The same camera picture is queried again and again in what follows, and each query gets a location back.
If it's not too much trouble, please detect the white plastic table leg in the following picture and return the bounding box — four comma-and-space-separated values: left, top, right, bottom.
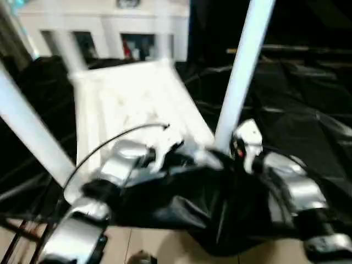
154, 0, 174, 64
0, 63, 78, 185
213, 0, 276, 152
43, 0, 90, 79

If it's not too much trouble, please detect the white plastic table top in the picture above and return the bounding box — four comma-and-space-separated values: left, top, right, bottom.
63, 59, 216, 204

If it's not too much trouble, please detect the black mat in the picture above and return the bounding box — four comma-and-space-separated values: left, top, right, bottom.
0, 52, 352, 256

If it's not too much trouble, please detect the black robot left foot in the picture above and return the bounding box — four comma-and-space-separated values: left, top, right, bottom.
129, 251, 158, 264

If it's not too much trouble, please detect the dark grey bar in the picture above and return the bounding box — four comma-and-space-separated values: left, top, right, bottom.
228, 46, 352, 57

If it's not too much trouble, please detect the white glass-door cabinet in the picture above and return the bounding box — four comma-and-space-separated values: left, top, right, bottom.
19, 0, 191, 61

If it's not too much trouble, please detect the shiny silver ornament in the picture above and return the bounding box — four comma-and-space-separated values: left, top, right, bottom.
117, 0, 142, 8

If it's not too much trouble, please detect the grey metal rack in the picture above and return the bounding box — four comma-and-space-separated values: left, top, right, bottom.
0, 0, 39, 69

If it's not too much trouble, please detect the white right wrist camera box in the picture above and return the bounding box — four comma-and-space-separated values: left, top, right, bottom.
231, 119, 264, 174

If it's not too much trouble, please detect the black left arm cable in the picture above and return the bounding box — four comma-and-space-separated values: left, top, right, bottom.
60, 122, 170, 205

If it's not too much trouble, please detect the black folding table frame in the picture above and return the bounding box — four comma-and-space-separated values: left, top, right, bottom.
0, 181, 58, 264

